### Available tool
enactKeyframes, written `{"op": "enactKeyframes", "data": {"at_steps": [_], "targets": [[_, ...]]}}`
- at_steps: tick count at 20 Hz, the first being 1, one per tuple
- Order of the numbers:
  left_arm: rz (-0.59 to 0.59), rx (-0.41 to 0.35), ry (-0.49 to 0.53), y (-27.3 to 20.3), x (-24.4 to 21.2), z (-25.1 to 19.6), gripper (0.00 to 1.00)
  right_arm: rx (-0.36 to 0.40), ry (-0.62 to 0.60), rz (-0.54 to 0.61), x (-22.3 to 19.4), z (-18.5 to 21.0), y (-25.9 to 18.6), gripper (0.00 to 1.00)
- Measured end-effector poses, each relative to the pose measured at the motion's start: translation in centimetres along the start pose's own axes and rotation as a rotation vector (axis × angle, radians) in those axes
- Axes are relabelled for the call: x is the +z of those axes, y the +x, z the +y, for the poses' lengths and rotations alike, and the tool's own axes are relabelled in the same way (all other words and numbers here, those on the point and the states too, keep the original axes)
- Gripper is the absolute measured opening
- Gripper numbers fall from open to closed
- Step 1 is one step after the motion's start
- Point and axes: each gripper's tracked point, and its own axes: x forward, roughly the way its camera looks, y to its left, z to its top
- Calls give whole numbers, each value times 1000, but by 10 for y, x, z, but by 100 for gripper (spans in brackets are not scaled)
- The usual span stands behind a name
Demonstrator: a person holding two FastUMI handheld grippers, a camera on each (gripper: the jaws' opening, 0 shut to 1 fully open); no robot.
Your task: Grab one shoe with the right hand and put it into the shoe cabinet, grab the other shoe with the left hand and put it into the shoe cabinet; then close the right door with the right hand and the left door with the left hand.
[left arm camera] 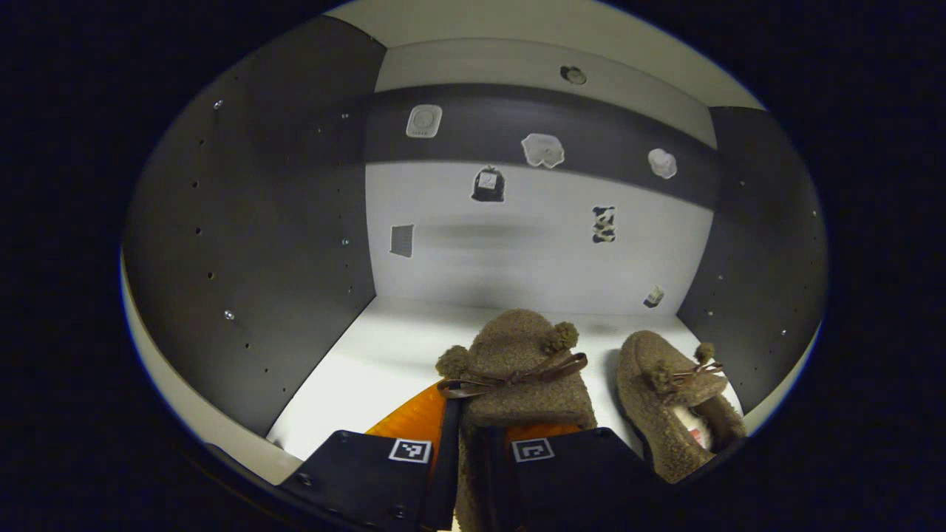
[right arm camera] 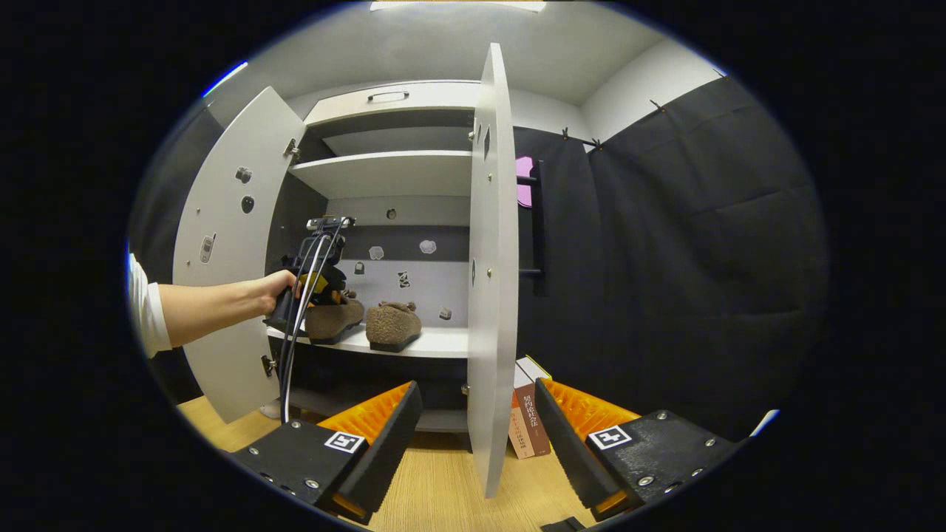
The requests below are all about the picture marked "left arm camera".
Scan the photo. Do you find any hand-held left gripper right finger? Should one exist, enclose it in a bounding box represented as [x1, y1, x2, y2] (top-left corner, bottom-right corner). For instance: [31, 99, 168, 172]
[473, 421, 670, 532]

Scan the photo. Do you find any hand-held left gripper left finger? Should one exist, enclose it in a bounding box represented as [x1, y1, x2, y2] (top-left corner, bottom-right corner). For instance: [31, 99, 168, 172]
[277, 381, 465, 532]

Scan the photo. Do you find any brown fuzzy shoe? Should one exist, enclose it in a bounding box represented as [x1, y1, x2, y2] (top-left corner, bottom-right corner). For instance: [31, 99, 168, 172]
[617, 330, 747, 485]
[435, 309, 598, 532]

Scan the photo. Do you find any white shoe cabinet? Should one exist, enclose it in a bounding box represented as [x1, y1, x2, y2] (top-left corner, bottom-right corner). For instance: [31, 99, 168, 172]
[122, 0, 828, 488]

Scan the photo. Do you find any white cabinet shelf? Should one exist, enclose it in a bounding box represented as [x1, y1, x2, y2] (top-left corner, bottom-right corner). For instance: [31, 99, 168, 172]
[266, 296, 743, 463]
[325, 0, 766, 112]

